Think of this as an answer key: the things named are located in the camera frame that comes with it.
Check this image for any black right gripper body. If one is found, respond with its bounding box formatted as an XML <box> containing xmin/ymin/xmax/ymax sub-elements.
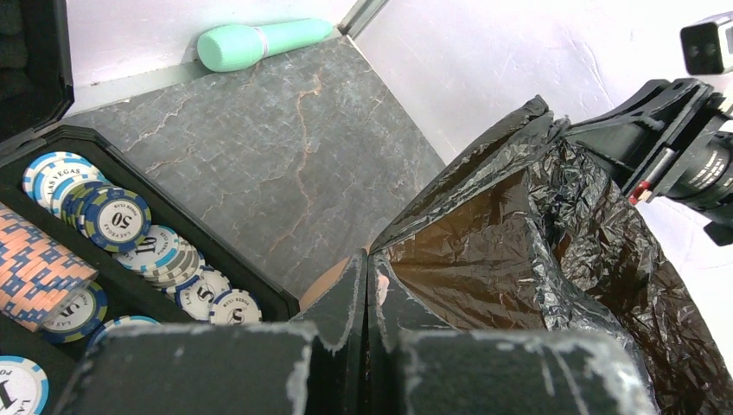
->
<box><xmin>564</xmin><ymin>78</ymin><xmax>732</xmax><ymax>200</ymax></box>

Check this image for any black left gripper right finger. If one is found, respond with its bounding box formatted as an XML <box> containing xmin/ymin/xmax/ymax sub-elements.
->
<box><xmin>367</xmin><ymin>253</ymin><xmax>657</xmax><ymax>414</ymax></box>

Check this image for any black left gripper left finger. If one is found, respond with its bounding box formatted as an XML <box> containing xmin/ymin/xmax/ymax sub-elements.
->
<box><xmin>55</xmin><ymin>249</ymin><xmax>367</xmax><ymax>414</ymax></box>

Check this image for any black plastic trash bag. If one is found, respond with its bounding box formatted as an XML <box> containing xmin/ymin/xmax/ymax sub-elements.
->
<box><xmin>373</xmin><ymin>96</ymin><xmax>732</xmax><ymax>414</ymax></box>

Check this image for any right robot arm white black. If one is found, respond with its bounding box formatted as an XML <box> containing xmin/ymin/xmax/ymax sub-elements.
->
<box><xmin>564</xmin><ymin>78</ymin><xmax>732</xmax><ymax>246</ymax></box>

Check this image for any orange plastic trash bin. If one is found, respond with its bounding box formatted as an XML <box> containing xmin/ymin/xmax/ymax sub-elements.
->
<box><xmin>297</xmin><ymin>246</ymin><xmax>373</xmax><ymax>313</ymax></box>

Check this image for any black poker chip case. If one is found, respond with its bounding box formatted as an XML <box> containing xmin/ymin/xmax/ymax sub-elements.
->
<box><xmin>1</xmin><ymin>1</ymin><xmax>299</xmax><ymax>414</ymax></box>

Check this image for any mint green cylinder tool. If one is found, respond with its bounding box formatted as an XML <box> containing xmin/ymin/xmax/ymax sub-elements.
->
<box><xmin>196</xmin><ymin>18</ymin><xmax>334</xmax><ymax>73</ymax></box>

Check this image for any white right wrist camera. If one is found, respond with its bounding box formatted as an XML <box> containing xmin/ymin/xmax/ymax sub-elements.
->
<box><xmin>679</xmin><ymin>11</ymin><xmax>732</xmax><ymax>75</ymax></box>

